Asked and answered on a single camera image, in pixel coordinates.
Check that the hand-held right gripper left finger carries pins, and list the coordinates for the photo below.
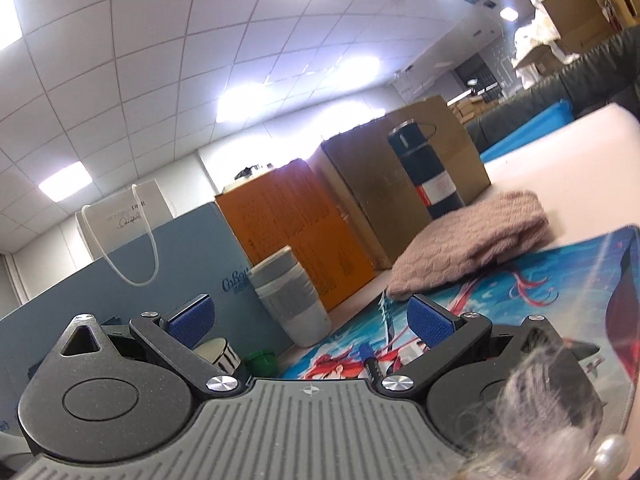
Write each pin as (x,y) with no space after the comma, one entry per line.
(192,322)

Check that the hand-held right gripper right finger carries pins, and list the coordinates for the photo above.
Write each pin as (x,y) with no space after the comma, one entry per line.
(430,327)

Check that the white striped bowl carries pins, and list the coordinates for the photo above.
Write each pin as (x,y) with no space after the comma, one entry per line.
(215,350)

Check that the black marker pen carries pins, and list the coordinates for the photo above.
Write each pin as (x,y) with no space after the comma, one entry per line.
(372,365)

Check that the blue cardboard box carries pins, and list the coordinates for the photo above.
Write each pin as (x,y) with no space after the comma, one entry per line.
(200,260)

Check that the colourful printed desk mat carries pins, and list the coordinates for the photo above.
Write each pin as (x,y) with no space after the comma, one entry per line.
(500,300)

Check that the small green jar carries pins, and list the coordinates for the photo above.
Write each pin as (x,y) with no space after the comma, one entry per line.
(261,362)

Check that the pink knitted cloth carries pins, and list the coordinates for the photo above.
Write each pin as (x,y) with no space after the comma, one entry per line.
(475,240)

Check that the grey lidded cup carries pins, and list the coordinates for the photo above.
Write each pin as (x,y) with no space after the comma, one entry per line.
(295,310)

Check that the white paper bag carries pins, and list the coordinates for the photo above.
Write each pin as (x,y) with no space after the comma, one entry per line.
(125,210)

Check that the orange cardboard box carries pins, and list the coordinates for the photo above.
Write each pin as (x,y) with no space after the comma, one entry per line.
(300,220)

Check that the dark blue thermos bottle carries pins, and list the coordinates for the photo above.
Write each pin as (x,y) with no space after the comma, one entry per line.
(425,170)

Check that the ceiling light panel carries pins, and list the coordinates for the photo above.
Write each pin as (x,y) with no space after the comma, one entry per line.
(507,12)
(245,102)
(360,67)
(65,177)
(5,30)

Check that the white fluffy pearl accessory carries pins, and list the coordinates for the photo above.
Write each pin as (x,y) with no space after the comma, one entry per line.
(610,455)

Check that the blue tarp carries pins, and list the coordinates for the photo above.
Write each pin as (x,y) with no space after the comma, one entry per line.
(530,130)

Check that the stack of flat cartons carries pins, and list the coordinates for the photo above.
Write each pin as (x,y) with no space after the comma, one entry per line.
(472,107)

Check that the open brown cardboard box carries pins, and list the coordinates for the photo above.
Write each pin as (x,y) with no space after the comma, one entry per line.
(575,15)
(545,60)

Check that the dark grey sofa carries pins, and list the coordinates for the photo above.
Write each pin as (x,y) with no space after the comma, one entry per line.
(590,75)

